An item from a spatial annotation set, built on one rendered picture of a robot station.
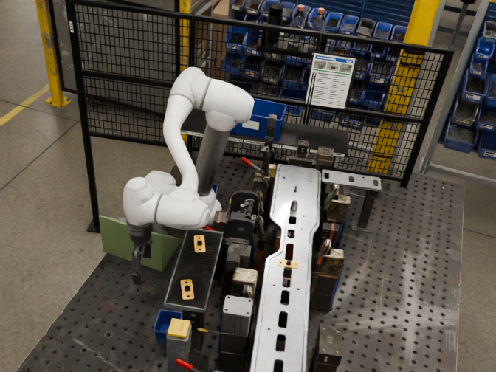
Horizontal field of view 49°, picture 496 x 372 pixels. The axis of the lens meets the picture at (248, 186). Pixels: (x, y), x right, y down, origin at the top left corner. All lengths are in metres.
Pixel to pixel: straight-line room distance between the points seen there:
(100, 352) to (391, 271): 1.38
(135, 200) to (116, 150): 2.67
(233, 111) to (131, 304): 0.94
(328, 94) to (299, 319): 1.29
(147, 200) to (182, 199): 0.12
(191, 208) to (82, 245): 1.98
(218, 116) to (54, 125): 2.83
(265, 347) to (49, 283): 1.86
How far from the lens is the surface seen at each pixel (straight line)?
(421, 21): 2.80
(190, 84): 2.14
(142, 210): 1.82
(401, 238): 2.92
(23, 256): 3.71
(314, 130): 2.95
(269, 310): 2.05
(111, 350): 2.32
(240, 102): 2.12
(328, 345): 1.97
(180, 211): 1.79
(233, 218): 2.10
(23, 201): 4.09
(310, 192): 2.57
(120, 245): 2.56
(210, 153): 2.28
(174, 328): 1.79
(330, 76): 2.84
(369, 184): 2.70
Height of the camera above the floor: 2.61
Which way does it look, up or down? 39 degrees down
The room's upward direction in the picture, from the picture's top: 6 degrees clockwise
